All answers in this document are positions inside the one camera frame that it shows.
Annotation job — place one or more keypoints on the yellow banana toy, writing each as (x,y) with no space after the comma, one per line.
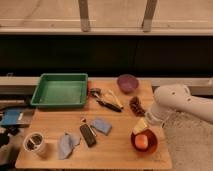
(111,95)

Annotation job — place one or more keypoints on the black remote control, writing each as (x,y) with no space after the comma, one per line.
(87,135)

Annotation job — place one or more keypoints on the small metal clip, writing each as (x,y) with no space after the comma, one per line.
(83,119)

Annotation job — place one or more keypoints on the dark red grape bunch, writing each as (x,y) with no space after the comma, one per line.
(136,107)

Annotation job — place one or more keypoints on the blue box device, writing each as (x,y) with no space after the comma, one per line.
(13,117)

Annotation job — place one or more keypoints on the blue sponge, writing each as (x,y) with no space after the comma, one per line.
(101,125)

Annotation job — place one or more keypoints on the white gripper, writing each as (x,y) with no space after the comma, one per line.
(155,115)

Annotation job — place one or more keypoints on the black handled brush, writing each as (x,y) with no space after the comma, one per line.
(96,92)

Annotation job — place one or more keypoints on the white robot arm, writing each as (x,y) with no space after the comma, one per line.
(169,99)

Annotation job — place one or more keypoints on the light blue cloth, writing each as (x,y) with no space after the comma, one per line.
(66,145)

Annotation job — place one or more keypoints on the red bowl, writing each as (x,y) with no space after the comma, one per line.
(152,142)

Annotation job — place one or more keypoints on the yellow red apple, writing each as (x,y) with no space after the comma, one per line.
(141,141)

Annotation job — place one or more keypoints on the purple bowl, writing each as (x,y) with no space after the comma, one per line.
(127,83)

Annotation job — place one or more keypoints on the green plastic tray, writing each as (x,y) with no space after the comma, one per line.
(61,90)

